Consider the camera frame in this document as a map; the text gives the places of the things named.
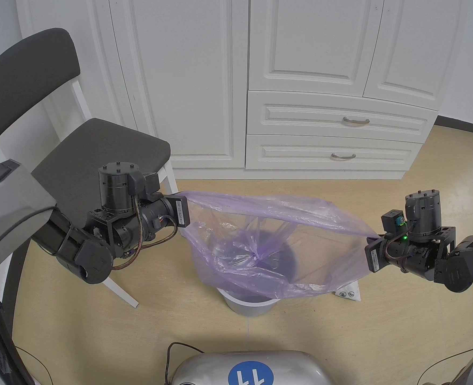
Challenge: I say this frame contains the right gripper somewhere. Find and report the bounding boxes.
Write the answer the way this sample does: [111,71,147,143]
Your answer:
[364,238,412,274]

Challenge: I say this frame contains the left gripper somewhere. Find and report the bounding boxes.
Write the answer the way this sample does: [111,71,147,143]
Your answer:
[139,194,191,238]

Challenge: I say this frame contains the purple plastic bag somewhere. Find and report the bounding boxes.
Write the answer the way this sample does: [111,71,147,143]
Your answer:
[179,190,382,301]

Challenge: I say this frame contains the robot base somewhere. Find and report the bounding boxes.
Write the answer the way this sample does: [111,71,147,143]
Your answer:
[172,350,333,385]

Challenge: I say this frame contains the white trash bin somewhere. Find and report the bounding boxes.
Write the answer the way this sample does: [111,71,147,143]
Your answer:
[210,231,298,317]

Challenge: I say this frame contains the white printed wrapper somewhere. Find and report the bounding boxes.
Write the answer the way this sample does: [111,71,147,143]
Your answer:
[333,281,361,301]

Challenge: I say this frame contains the white chair grey cushions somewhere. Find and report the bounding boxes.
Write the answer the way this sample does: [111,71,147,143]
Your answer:
[0,28,178,309]

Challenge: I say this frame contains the white wardrobe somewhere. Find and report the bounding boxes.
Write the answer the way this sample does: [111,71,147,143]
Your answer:
[15,0,468,180]

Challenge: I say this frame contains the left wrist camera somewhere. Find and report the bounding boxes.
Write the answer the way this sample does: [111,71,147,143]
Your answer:
[129,172,161,199]

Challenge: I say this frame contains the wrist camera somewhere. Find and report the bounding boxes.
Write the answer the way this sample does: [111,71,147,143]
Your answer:
[129,172,161,199]
[382,211,406,232]

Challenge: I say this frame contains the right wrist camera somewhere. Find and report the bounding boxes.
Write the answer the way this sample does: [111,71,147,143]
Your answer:
[382,211,406,232]

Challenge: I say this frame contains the black cable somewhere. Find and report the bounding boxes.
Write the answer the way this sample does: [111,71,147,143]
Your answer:
[419,345,473,385]
[165,342,205,382]
[15,345,44,385]

